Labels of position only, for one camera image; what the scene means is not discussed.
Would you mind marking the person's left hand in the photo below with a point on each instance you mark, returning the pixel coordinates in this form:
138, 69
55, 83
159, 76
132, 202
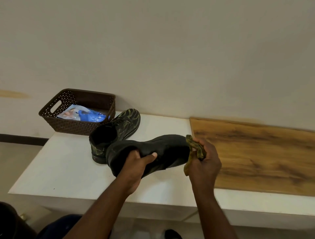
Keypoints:
134, 170

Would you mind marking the person's right hand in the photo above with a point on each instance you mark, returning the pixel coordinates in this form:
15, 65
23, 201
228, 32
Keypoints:
204, 167

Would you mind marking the yellow checked cloth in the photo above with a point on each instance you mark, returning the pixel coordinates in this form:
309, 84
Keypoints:
194, 147

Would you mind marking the black leather shoe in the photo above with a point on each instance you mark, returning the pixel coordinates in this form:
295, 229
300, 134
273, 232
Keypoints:
160, 152
115, 133

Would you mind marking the person's left forearm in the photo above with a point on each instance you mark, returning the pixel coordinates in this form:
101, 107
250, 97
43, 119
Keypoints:
98, 216

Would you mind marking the person's right forearm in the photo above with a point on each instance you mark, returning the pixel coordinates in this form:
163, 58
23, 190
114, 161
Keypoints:
214, 216

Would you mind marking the person's black worn shoe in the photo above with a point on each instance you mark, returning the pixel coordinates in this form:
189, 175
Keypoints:
172, 234

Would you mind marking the person's dark trousers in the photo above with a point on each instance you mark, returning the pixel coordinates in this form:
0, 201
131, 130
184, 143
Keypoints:
59, 227

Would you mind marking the wooden board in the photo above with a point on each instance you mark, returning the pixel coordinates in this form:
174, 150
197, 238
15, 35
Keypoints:
265, 157

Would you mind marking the blue and white plastic packet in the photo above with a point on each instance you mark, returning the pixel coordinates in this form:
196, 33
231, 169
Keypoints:
86, 115

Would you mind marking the brown perforated plastic basket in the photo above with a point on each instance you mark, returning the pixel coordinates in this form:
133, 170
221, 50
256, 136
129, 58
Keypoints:
73, 128

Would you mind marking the small golden object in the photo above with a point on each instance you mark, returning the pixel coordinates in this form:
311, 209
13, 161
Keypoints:
23, 216

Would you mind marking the black bucket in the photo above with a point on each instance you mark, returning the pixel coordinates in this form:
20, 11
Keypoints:
14, 226

